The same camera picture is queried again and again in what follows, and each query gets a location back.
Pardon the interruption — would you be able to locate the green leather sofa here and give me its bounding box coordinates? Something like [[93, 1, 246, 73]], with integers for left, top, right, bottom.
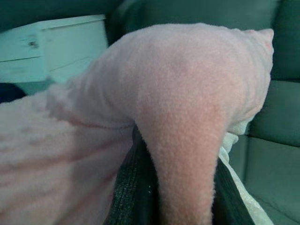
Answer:
[[0, 0, 300, 225]]

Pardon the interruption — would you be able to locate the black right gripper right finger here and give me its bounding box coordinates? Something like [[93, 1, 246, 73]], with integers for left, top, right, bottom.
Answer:
[[212, 154, 255, 225]]

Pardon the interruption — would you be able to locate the pink fleece pillow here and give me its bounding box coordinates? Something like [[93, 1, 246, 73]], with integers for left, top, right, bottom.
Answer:
[[0, 22, 275, 225]]

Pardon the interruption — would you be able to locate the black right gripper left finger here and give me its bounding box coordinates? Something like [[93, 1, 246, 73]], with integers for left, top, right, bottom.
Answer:
[[110, 126, 165, 225]]

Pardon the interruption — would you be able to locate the white cardboard box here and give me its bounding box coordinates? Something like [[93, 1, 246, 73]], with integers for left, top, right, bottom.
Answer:
[[0, 14, 108, 83]]

